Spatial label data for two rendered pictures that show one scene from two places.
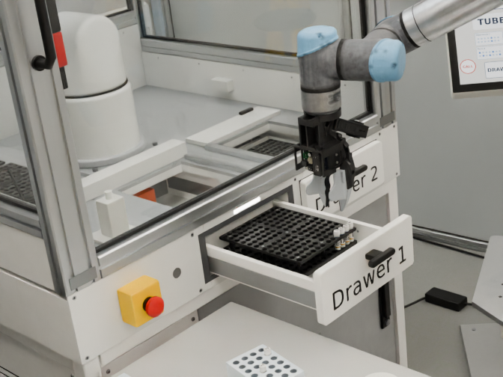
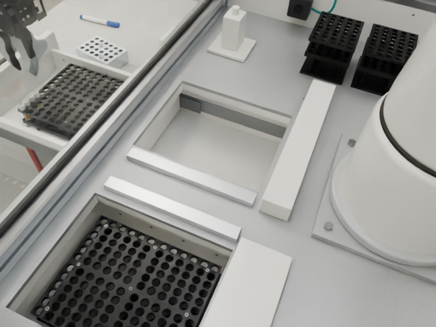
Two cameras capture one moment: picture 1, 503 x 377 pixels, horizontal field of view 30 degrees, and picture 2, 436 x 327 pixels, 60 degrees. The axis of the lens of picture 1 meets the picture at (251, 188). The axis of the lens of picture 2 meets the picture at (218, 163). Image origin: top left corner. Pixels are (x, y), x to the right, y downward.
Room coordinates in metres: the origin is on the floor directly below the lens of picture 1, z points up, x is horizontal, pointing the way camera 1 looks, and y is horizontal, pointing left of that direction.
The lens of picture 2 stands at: (2.41, -0.06, 1.46)
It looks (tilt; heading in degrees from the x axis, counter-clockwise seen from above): 51 degrees down; 154
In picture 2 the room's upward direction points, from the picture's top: 4 degrees clockwise
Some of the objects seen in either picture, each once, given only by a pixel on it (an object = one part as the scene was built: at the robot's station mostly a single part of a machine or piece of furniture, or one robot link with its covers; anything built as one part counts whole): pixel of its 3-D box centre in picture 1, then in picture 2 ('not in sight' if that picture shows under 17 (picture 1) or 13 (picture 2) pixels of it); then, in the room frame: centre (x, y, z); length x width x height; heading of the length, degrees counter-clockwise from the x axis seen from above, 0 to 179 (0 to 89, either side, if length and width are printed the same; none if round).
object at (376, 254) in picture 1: (376, 256); not in sight; (1.58, -0.22, 0.91); 0.07 x 0.04 x 0.01; 134
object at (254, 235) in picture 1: (288, 245); not in sight; (1.74, -0.06, 0.87); 0.22 x 0.18 x 0.06; 44
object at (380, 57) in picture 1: (373, 57); not in sight; (1.65, -0.25, 1.27); 0.11 x 0.11 x 0.08; 64
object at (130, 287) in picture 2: not in sight; (133, 296); (2.18, -0.08, 0.87); 0.22 x 0.18 x 0.06; 44
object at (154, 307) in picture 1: (153, 306); not in sight; (1.55, 0.21, 0.88); 0.04 x 0.03 x 0.04; 134
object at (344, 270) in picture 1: (366, 267); not in sight; (1.60, -0.20, 0.87); 0.29 x 0.02 x 0.11; 134
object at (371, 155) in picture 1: (343, 181); not in sight; (2.03, -0.22, 0.87); 0.29 x 0.02 x 0.11; 134
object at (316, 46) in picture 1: (319, 58); not in sight; (1.68, -0.15, 1.27); 0.09 x 0.08 x 0.11; 64
